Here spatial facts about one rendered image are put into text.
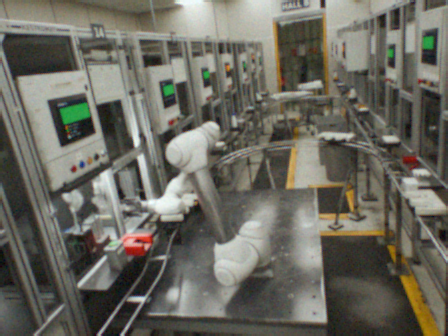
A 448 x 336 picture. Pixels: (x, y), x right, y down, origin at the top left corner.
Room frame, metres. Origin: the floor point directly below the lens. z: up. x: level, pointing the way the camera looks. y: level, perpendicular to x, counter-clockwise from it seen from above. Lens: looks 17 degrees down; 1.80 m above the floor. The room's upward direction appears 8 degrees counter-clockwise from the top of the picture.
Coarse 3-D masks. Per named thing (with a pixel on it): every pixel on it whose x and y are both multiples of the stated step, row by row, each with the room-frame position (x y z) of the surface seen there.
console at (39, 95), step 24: (72, 72) 1.66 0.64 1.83; (24, 96) 1.36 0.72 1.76; (48, 96) 1.48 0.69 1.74; (72, 96) 1.60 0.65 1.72; (48, 120) 1.44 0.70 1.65; (96, 120) 1.74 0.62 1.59; (48, 144) 1.40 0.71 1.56; (72, 144) 1.53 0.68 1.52; (96, 144) 1.70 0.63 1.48; (48, 168) 1.36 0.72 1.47; (72, 168) 1.48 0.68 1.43
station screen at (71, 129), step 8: (64, 104) 1.52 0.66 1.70; (72, 104) 1.57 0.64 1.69; (88, 104) 1.68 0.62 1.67; (80, 120) 1.59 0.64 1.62; (88, 120) 1.65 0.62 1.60; (64, 128) 1.48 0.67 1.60; (72, 128) 1.53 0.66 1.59; (80, 128) 1.58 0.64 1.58; (88, 128) 1.63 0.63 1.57; (72, 136) 1.51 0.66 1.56
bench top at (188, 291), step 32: (224, 192) 2.81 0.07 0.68; (256, 192) 2.71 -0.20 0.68; (288, 192) 2.62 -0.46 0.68; (192, 224) 2.28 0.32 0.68; (288, 224) 2.08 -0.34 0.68; (192, 256) 1.85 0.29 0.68; (288, 256) 1.71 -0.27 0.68; (320, 256) 1.67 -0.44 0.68; (128, 288) 1.62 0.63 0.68; (160, 288) 1.58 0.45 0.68; (192, 288) 1.54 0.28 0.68; (224, 288) 1.51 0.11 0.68; (256, 288) 1.47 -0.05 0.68; (288, 288) 1.44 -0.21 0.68; (320, 288) 1.41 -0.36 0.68; (192, 320) 1.35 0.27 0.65; (224, 320) 1.31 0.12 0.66; (256, 320) 1.27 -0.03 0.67; (288, 320) 1.23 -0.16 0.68; (320, 320) 1.21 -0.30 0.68
